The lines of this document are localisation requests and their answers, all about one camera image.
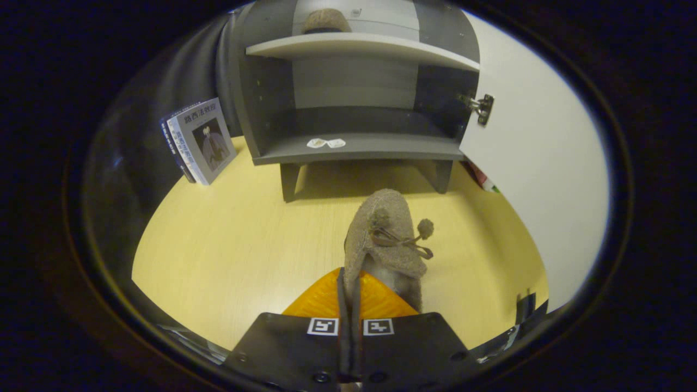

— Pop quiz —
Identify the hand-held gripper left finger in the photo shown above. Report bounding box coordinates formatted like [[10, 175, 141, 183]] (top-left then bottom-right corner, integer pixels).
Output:
[[225, 267, 350, 386]]

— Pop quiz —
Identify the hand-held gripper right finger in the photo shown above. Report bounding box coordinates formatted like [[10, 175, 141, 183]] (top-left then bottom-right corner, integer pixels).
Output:
[[357, 271, 470, 386]]

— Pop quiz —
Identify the brown fuzzy pompom shoe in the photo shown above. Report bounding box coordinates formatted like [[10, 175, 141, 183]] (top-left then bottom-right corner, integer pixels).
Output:
[[343, 188, 435, 314]]

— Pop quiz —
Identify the grey shoe cabinet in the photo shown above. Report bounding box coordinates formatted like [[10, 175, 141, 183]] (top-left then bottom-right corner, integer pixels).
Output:
[[231, 0, 483, 204]]

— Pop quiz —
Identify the red green white packet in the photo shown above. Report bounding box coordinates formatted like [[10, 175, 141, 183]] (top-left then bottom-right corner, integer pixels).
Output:
[[467, 160, 500, 194]]

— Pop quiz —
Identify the grey cover book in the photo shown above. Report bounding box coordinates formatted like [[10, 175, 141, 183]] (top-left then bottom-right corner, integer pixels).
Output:
[[168, 98, 238, 186]]

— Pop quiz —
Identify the blue cover book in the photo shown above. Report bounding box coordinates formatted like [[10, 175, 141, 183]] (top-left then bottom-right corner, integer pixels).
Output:
[[159, 113, 195, 183]]

